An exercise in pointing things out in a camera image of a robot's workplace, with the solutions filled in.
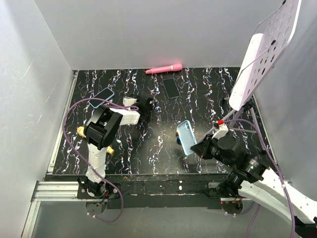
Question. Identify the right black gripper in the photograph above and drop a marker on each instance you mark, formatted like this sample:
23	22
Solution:
201	148

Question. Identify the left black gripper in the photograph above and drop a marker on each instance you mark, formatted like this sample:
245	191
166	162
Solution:
138	99

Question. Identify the light blue phone case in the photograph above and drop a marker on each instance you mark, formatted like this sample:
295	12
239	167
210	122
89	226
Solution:
186	137

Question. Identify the black phone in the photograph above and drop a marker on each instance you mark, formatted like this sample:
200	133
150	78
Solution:
171	88

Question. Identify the blue cased phone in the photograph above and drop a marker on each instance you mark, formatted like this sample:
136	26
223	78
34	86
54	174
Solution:
105	94

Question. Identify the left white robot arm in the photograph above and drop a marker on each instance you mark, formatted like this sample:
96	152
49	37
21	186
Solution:
100	131

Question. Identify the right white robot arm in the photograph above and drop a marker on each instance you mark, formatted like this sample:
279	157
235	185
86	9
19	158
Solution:
252	178

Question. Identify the toy figure with blue body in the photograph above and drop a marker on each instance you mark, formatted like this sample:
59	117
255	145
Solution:
177	138

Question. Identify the pink microphone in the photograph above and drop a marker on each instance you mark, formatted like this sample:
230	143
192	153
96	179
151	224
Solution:
170	68

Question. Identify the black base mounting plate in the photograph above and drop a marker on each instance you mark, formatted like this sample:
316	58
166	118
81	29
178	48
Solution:
175	190

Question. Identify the beige wooden toy piece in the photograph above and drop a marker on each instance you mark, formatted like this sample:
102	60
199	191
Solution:
80	131

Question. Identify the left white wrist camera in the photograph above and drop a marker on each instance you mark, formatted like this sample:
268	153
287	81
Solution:
128	101

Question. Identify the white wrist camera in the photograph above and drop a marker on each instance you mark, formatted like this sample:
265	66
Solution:
221	129
128	101

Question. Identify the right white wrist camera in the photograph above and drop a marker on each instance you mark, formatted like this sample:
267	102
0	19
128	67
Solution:
221	129

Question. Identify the aluminium frame rail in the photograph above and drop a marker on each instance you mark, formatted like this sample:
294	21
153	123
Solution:
52	191

